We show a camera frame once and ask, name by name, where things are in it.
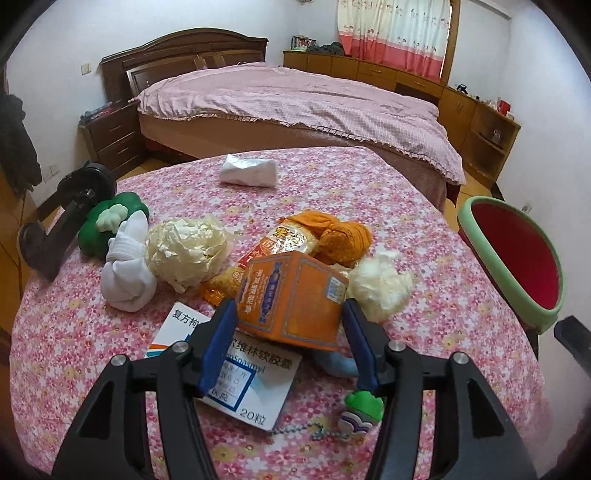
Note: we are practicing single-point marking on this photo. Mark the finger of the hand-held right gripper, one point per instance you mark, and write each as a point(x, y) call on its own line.
point(575, 337)

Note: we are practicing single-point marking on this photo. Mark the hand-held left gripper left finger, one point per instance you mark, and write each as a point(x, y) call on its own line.
point(220, 341)

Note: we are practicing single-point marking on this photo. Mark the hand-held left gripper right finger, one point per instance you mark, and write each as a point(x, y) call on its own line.
point(362, 350)

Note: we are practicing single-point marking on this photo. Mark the light blue cloth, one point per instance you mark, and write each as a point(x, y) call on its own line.
point(332, 364)

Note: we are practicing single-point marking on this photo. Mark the white teal medicine box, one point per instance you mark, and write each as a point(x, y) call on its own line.
point(258, 392)

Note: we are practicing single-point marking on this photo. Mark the small paper ball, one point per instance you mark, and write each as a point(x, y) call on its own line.
point(376, 286)

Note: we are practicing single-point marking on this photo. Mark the orange cardboard box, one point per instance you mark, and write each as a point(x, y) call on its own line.
point(295, 300)

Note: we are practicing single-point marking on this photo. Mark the large paper ball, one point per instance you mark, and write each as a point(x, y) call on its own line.
point(189, 251)

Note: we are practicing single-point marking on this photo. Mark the red bin with green rim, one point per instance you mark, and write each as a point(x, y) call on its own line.
point(512, 249)

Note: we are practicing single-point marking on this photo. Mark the orange sock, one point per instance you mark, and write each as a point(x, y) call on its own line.
point(341, 240)

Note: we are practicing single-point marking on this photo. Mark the white socks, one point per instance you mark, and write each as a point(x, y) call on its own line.
point(129, 272)

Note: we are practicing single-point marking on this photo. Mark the orange snack packet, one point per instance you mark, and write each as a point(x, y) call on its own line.
point(286, 240)

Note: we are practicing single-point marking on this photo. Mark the pink floral tablecloth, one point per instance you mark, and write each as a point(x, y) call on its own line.
point(415, 221)

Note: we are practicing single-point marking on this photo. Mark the green plush toy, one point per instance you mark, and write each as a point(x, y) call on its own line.
point(129, 203)

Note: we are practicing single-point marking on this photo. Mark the white tissue pack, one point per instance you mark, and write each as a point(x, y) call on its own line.
point(247, 171)

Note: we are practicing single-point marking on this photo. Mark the light wooden wardrobe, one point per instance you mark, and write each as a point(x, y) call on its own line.
point(9, 258)

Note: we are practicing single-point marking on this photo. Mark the dark wooden nightstand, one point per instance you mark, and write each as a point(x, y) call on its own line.
point(111, 138)

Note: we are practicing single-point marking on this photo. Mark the small red box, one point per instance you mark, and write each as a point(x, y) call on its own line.
point(504, 107)

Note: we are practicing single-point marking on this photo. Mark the light wooden cabinet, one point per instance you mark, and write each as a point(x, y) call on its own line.
point(457, 110)

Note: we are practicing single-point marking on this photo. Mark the pink checked blanket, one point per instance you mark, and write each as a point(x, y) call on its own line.
point(300, 97)

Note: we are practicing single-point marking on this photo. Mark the red blue book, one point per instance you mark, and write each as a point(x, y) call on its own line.
point(97, 113)

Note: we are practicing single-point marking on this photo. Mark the dark hanging jacket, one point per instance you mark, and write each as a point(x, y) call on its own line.
point(16, 138)

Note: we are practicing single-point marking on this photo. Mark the dark wooden bed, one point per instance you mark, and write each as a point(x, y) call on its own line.
point(184, 50)

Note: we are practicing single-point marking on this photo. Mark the dark clothes pile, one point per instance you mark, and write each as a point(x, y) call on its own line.
point(328, 48)

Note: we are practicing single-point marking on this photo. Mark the pink white printed curtain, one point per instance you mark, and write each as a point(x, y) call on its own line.
point(392, 27)

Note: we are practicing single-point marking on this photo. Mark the wooden curved post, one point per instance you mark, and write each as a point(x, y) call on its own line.
point(453, 41)

